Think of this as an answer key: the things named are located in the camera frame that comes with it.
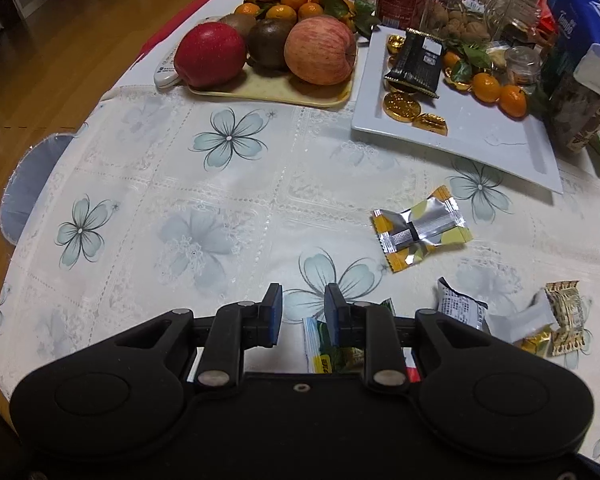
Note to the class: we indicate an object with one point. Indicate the red white packet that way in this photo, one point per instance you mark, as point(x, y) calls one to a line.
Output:
point(411, 363)

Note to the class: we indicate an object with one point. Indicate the grey blue chair cushion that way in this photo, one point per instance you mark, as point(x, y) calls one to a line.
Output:
point(30, 185)

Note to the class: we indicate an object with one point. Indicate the pink yellow apple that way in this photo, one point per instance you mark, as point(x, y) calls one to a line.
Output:
point(320, 50)

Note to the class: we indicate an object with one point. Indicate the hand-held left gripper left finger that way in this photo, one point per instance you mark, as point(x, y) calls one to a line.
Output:
point(276, 316)

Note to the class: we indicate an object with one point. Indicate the single tangerine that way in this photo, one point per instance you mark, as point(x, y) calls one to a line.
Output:
point(513, 102)
point(485, 86)
point(450, 59)

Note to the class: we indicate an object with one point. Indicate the black white snack packet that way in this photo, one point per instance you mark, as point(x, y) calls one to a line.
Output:
point(460, 305)

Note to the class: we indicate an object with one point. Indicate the patterned canister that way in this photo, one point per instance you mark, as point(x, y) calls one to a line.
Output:
point(575, 110)

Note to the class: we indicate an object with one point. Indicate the gold foil ingot candy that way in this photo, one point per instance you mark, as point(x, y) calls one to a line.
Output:
point(430, 123)

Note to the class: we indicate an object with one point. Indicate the gold foil chocolate coin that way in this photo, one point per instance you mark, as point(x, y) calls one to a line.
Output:
point(402, 107)

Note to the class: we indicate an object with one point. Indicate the black gold snack packet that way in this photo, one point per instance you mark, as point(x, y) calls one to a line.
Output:
point(415, 65)

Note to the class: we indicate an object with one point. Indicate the red apple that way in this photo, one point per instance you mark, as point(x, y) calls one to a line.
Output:
point(207, 55)

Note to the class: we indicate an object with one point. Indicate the blue tissue box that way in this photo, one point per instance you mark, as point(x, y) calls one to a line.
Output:
point(580, 15)

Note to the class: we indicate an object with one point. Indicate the white rectangular plate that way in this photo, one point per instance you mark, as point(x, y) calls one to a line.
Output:
point(480, 130)

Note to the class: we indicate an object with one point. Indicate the plain white snack packet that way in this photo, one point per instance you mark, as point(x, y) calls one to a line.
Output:
point(525, 320)

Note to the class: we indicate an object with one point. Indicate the beige patterned snack packet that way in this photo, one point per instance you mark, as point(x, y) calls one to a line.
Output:
point(565, 310)

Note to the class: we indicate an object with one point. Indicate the yellow silver snack packet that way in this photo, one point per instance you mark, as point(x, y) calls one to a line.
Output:
point(430, 225)

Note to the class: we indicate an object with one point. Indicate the green yellow snack packet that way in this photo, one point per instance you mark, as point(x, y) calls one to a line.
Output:
point(325, 360)

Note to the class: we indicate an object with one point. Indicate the white floral tablecloth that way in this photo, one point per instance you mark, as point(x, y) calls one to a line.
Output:
point(230, 210)

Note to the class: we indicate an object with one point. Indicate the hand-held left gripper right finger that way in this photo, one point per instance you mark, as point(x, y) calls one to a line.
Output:
point(332, 317)

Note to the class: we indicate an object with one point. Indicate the glass jar of walnuts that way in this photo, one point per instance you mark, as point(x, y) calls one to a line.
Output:
point(460, 15)

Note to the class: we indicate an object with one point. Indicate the brown kiwi fruits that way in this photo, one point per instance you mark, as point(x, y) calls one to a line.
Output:
point(267, 42)

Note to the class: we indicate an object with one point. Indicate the small glass jar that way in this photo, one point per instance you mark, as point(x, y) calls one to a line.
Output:
point(524, 67)

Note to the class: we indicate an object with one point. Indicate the beige fruit tray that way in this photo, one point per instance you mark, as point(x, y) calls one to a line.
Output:
point(270, 91)

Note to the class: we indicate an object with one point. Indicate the small gold wrapped candy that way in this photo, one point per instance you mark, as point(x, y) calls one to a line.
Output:
point(535, 344)

